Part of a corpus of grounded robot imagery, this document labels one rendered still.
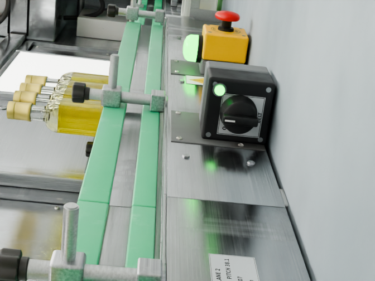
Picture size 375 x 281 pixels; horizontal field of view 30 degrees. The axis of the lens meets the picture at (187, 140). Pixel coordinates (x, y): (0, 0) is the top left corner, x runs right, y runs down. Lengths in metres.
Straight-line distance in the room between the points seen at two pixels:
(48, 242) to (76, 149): 0.34
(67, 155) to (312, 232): 0.93
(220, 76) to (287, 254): 0.28
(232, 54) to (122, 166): 0.38
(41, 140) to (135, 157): 0.74
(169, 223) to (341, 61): 0.21
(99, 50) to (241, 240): 1.85
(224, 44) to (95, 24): 1.49
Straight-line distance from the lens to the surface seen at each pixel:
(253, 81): 0.84
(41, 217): 1.31
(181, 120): 0.90
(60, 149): 1.51
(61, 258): 0.56
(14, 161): 1.45
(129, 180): 0.77
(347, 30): 0.59
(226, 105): 0.83
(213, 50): 1.11
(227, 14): 1.12
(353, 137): 0.54
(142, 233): 0.66
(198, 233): 0.64
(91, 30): 2.58
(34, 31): 2.49
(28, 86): 1.45
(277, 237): 0.65
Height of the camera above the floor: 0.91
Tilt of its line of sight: 4 degrees down
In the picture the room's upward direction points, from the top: 84 degrees counter-clockwise
